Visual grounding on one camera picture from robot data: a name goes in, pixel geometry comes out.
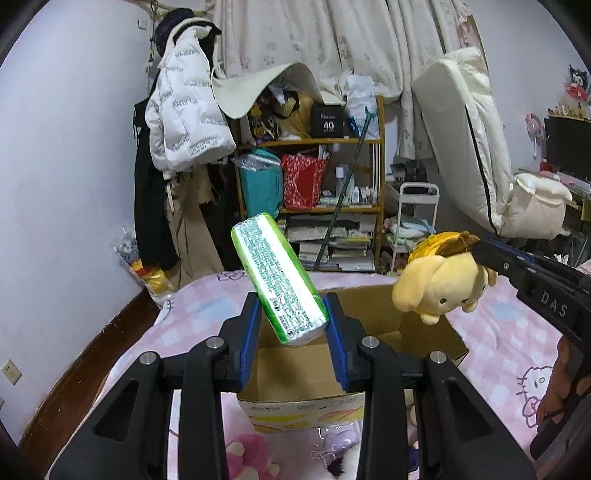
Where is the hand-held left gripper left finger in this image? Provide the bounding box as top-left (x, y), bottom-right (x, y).
top-left (48, 292), bottom-right (264, 480)

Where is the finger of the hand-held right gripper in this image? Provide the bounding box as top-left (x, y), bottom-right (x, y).
top-left (471, 237), bottom-right (536, 289)

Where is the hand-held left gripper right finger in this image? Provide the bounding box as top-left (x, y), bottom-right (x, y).
top-left (323, 292), bottom-right (539, 480)

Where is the cardboard box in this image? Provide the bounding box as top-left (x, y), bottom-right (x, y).
top-left (236, 284), bottom-right (469, 432)

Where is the yellow dog plush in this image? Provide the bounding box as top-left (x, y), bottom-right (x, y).
top-left (392, 231), bottom-right (499, 326)

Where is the green tissue packet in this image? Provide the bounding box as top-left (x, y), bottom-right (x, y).
top-left (231, 211), bottom-right (330, 347)

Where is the purple plush toy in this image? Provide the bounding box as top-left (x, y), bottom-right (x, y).
top-left (310, 422), bottom-right (365, 478)

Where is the pink plush toy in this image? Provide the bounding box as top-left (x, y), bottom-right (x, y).
top-left (224, 434), bottom-right (280, 480)

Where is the person's right hand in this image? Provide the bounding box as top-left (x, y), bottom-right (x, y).
top-left (538, 335), bottom-right (591, 432)

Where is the white trolley cart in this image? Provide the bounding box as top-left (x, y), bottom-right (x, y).
top-left (385, 182), bottom-right (439, 278)

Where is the stack of books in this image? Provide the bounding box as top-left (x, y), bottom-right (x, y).
top-left (277, 219), bottom-right (377, 273)

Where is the beige coat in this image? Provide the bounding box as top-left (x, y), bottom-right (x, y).
top-left (164, 164), bottom-right (227, 287)

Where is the plastic bag of toys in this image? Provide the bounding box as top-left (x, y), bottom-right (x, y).
top-left (113, 226), bottom-right (176, 305)

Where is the dark bag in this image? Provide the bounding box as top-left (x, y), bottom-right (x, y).
top-left (392, 161), bottom-right (428, 185)

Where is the black monitor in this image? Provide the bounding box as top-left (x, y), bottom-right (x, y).
top-left (544, 115), bottom-right (591, 174)

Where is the cream office chair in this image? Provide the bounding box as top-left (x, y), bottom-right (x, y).
top-left (411, 46), bottom-right (573, 241)

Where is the small pink fan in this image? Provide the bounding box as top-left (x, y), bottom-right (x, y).
top-left (525, 112), bottom-right (548, 160)

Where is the row of toiletry bottles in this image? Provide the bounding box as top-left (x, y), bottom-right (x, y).
top-left (318, 166), bottom-right (382, 208)

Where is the teal bag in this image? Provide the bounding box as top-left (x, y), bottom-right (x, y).
top-left (238, 150), bottom-right (283, 220)

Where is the red gift bag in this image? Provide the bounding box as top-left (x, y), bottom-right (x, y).
top-left (281, 154), bottom-right (326, 210)

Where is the black coat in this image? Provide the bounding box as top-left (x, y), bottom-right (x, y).
top-left (134, 102), bottom-right (178, 271)

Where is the black cat plush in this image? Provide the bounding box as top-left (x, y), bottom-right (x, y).
top-left (561, 65), bottom-right (591, 102)

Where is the wooden shelf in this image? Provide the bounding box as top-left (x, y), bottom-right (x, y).
top-left (233, 95), bottom-right (386, 275)

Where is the white plastic bag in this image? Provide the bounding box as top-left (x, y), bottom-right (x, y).
top-left (339, 74), bottom-right (379, 137)

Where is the black box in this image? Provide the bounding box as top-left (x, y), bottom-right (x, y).
top-left (310, 105), bottom-right (348, 139)

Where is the black printed bag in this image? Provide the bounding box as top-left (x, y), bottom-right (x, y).
top-left (247, 90), bottom-right (282, 141)

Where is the yellow cloth bundle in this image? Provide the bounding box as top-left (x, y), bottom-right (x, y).
top-left (277, 90), bottom-right (312, 139)

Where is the white puffer jacket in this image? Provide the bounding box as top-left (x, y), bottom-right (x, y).
top-left (144, 18), bottom-right (236, 178)

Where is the cream cloth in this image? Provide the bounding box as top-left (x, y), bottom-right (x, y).
top-left (213, 62), bottom-right (345, 121)

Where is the floral cream curtain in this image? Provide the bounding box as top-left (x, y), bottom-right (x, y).
top-left (212, 0), bottom-right (485, 160)

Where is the dark knit hat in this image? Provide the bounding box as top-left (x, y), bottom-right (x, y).
top-left (154, 8), bottom-right (197, 51)

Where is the green mop handle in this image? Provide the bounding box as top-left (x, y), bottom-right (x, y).
top-left (314, 107), bottom-right (379, 271)

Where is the white wall outlet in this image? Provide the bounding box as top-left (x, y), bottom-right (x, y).
top-left (0, 357), bottom-right (23, 386)

